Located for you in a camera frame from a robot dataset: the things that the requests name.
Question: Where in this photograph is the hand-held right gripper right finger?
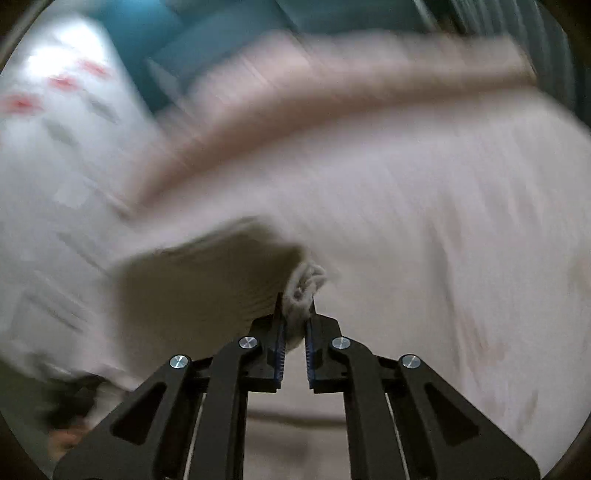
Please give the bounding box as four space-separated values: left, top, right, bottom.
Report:
305 300 541 480

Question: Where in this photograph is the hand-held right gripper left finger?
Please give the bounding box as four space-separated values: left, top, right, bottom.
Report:
53 292 288 480

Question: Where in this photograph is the floral bed sheet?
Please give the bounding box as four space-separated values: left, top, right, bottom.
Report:
124 92 591 480

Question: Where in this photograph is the white wardrobe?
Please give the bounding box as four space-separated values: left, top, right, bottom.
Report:
0 11 153 384

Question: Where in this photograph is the pink pillow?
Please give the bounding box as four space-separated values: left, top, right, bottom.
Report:
134 30 536 213

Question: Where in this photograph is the blue padded headboard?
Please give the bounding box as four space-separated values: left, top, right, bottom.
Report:
148 9 305 102

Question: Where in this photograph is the blue grey curtain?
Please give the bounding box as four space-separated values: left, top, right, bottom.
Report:
416 0 578 93

